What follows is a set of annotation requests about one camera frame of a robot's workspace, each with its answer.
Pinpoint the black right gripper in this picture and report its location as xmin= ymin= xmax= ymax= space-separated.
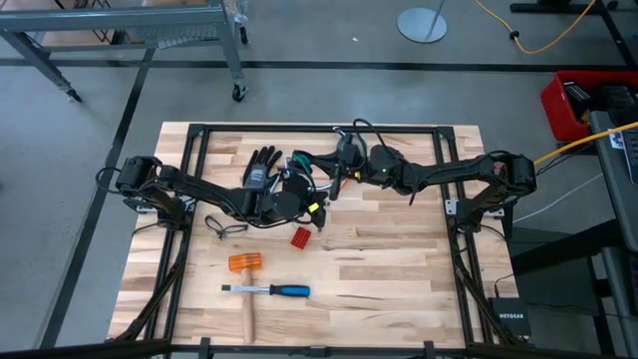
xmin=292 ymin=134 xmax=373 ymax=179

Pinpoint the red terminal block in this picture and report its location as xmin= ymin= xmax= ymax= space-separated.
xmin=290 ymin=226 xmax=313 ymax=250

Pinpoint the orange-headed wooden mallet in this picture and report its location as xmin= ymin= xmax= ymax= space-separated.
xmin=227 ymin=251 xmax=264 ymax=345

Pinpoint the chisel with blue-black handle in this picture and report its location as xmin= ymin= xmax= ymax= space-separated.
xmin=220 ymin=282 xmax=312 ymax=299

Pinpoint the black C-clamp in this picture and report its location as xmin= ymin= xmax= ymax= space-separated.
xmin=268 ymin=167 xmax=300 ymax=195

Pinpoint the black grey work glove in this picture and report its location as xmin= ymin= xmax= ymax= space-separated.
xmin=241 ymin=145 xmax=284 ymax=190

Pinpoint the round grey stand base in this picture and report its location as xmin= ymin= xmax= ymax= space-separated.
xmin=397 ymin=0 xmax=449 ymax=45

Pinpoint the red plastic bin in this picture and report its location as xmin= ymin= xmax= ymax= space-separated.
xmin=540 ymin=69 xmax=638 ymax=145

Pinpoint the grey metal cart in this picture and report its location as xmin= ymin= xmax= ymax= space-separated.
xmin=0 ymin=0 xmax=250 ymax=104

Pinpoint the black box device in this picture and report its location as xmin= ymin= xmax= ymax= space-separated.
xmin=562 ymin=81 xmax=593 ymax=121

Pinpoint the grey desk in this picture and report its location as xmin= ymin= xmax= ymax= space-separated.
xmin=589 ymin=109 xmax=638 ymax=359

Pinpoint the black keyboard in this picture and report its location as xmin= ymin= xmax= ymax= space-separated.
xmin=617 ymin=127 xmax=638 ymax=186

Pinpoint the rainbow ribbon cable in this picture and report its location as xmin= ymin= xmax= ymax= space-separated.
xmin=283 ymin=126 xmax=353 ymax=183

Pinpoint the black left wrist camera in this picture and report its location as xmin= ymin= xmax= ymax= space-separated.
xmin=307 ymin=201 xmax=329 ymax=234

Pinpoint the black aluminium table frame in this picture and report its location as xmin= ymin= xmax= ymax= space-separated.
xmin=107 ymin=122 xmax=524 ymax=359

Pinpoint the thin black cord bundle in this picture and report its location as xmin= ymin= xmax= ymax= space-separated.
xmin=203 ymin=213 xmax=250 ymax=240

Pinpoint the yellow extension cord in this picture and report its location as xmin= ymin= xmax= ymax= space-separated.
xmin=473 ymin=0 xmax=599 ymax=56

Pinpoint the thin white cable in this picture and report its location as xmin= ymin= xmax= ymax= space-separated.
xmin=512 ymin=172 xmax=604 ymax=224

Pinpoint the black Netgear switch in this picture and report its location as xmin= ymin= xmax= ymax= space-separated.
xmin=486 ymin=296 xmax=533 ymax=345

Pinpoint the thick yellow cable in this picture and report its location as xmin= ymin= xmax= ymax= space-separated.
xmin=532 ymin=121 xmax=638 ymax=169

